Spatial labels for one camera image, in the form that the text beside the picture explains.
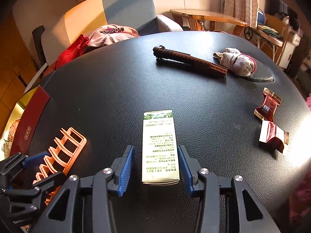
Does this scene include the blue and white sofa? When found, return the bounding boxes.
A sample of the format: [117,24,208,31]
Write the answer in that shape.
[12,0,184,66]

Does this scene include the wooden side table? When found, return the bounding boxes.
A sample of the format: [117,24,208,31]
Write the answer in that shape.
[170,8,248,33]

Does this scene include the orange plastic rack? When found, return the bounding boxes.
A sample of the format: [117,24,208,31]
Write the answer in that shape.
[33,127,87,205]

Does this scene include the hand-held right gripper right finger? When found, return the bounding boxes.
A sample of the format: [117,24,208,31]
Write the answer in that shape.
[177,145,280,233]

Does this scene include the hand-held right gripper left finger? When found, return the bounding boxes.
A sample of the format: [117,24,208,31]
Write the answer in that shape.
[32,145,135,233]

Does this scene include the brown brick toy gun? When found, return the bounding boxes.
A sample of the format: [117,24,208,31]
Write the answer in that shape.
[153,44,228,78]

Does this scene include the white cabinet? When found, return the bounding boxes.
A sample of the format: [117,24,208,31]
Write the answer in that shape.
[278,33,302,68]

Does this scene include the black chair back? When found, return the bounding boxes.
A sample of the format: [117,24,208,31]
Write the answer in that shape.
[32,25,48,66]

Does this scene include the red candy wrapper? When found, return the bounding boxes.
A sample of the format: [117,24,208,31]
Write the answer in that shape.
[254,87,282,122]
[259,120,289,154]

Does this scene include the red cloth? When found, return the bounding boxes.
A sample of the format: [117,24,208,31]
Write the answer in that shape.
[55,34,90,70]

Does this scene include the rolled white socks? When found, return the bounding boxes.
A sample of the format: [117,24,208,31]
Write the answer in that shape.
[213,48,257,77]

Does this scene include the pink floral cloth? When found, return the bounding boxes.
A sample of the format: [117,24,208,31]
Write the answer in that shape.
[289,172,311,226]

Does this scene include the beige patterned curtain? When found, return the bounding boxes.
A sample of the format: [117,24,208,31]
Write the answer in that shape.
[224,0,260,28]

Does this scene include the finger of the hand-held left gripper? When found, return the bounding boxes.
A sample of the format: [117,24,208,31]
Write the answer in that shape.
[0,151,51,176]
[2,171,67,197]

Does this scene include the white box with green print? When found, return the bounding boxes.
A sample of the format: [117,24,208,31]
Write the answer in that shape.
[142,110,181,184]

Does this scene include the dark red gift box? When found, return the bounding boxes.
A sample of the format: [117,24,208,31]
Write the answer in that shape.
[0,85,51,162]

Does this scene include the pink cloth with dark beads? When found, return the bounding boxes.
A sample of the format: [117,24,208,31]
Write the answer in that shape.
[87,24,140,46]

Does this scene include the green cloth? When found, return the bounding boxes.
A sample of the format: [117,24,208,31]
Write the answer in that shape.
[258,24,283,40]

